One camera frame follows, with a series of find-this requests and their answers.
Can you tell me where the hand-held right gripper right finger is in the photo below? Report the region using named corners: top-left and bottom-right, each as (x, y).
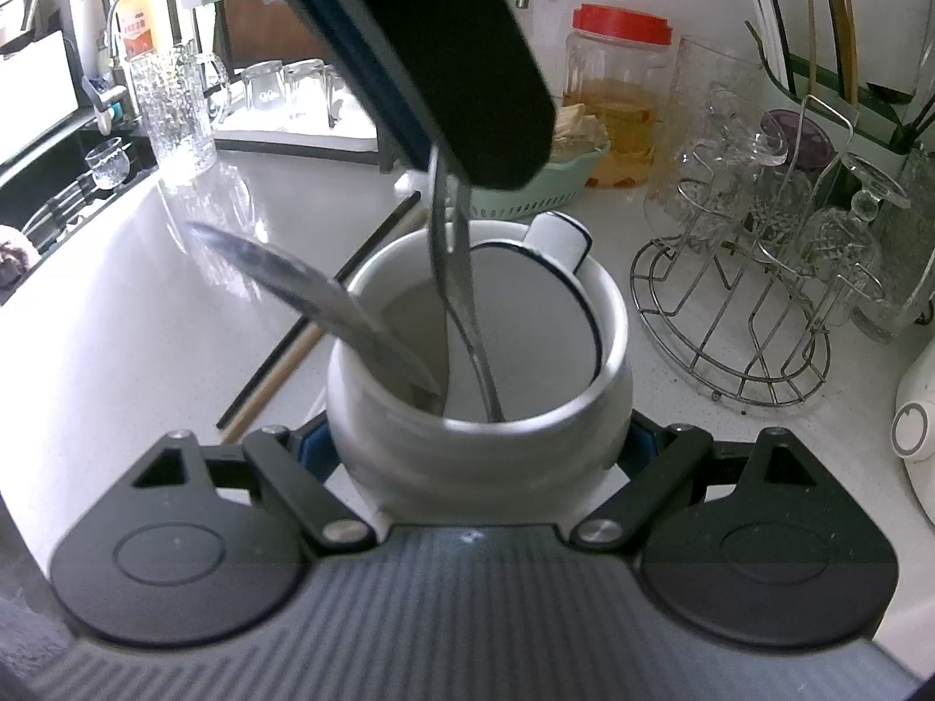
top-left (572, 411), bottom-right (820, 554)

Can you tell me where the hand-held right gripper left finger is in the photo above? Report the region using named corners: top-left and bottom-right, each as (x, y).
top-left (131, 415), bottom-right (377, 556)

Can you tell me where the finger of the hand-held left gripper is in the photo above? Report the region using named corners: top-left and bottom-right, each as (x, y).
top-left (164, 0), bottom-right (441, 171)
top-left (307, 0), bottom-right (554, 189)

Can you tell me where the wooden chopstick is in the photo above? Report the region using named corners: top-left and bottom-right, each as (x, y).
top-left (221, 208), bottom-right (434, 446)

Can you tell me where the black chopstick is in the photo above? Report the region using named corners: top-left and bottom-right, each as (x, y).
top-left (215, 192), bottom-right (425, 433)

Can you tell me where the large metal spoon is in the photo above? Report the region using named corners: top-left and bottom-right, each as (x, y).
top-left (188, 221), bottom-right (448, 411)

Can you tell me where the white ceramic utensil holder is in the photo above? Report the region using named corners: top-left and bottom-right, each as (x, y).
top-left (325, 217), bottom-right (633, 521)

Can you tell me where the white ceramic spoon black rim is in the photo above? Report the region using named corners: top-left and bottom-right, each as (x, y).
top-left (521, 209), bottom-right (595, 272)
top-left (449, 242), bottom-right (608, 422)

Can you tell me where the slim metal spoon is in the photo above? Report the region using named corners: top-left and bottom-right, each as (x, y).
top-left (425, 146), bottom-right (507, 425)

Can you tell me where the clear drinking glass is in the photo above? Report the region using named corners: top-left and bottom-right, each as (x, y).
top-left (241, 61), bottom-right (288, 115)
top-left (324, 63), bottom-right (367, 126)
top-left (283, 58), bottom-right (328, 122)

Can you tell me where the black metal shelf rack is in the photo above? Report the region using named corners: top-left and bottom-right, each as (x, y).
top-left (212, 0), bottom-right (401, 175)

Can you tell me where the white drain tray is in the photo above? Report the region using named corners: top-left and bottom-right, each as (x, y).
top-left (214, 105), bottom-right (382, 159)

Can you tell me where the brown wooden board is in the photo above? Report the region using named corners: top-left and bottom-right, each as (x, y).
top-left (219, 0), bottom-right (338, 71)

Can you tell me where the pile of thin wooden sticks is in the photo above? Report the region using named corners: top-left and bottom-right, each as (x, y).
top-left (550, 103), bottom-right (612, 162)

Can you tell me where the green plastic basket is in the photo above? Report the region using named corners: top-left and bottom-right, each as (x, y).
top-left (467, 138), bottom-right (612, 219)

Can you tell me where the red lid plastic jar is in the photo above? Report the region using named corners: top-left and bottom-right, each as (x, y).
top-left (562, 3), bottom-right (675, 192)

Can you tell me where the patterned glass mug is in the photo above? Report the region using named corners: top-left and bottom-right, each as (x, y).
top-left (127, 43), bottom-right (232, 177)

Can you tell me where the tall clear glass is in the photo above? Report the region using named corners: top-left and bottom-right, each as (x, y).
top-left (644, 35), bottom-right (768, 236)

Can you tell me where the orange bottle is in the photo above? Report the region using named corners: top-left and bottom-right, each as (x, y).
top-left (117, 0), bottom-right (177, 60)

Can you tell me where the crystal stem glass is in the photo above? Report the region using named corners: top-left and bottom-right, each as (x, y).
top-left (701, 83), bottom-right (794, 236)
top-left (792, 151), bottom-right (915, 330)

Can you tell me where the small glass goblet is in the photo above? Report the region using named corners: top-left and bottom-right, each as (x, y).
top-left (85, 134), bottom-right (134, 192)

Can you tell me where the purple cup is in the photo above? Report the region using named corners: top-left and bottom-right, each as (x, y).
top-left (763, 107), bottom-right (834, 177)

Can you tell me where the black sink rack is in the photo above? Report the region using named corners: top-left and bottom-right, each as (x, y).
top-left (18, 171), bottom-right (108, 254)

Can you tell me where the patterned glass pitcher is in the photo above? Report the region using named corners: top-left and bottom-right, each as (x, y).
top-left (851, 138), bottom-right (935, 345)

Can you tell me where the grey fuzzy sponge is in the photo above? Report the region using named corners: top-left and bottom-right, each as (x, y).
top-left (0, 224), bottom-right (40, 290)

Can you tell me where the green chopstick drainer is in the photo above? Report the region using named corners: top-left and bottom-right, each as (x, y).
top-left (745, 51), bottom-right (935, 155)

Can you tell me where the metal wire cup rack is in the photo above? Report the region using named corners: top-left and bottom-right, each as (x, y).
top-left (629, 93), bottom-right (860, 408)

